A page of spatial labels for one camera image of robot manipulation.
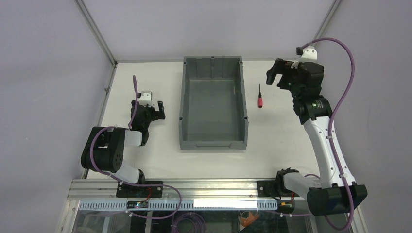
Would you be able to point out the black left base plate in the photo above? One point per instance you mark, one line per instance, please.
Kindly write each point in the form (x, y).
(139, 189)

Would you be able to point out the white slotted cable duct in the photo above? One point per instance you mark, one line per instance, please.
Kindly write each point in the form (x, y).
(171, 205)

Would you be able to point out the grey plastic bin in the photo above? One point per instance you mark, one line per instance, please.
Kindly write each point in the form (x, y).
(213, 111)

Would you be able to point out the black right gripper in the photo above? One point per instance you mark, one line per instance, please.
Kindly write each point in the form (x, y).
(284, 74)

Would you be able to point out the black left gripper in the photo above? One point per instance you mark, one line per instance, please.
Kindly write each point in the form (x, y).
(149, 110)

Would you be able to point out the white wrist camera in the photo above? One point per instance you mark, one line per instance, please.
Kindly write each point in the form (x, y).
(145, 98)
(307, 54)

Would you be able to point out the red handled screwdriver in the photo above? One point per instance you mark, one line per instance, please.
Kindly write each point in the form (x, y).
(260, 99)

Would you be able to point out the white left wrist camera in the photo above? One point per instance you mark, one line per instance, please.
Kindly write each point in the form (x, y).
(145, 98)

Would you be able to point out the orange object under table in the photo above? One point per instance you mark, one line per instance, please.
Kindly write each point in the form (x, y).
(246, 218)

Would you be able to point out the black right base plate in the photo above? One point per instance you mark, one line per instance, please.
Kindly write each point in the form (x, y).
(273, 189)

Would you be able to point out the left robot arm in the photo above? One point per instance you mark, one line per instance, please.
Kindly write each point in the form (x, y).
(104, 148)

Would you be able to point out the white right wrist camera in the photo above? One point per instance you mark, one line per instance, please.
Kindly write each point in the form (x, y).
(307, 54)

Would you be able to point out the aluminium mounting rail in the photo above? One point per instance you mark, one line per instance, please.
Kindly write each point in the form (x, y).
(108, 189)

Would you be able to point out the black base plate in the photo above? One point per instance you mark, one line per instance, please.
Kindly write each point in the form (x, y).
(139, 189)
(273, 189)

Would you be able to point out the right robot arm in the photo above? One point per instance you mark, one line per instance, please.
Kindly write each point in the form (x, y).
(336, 192)

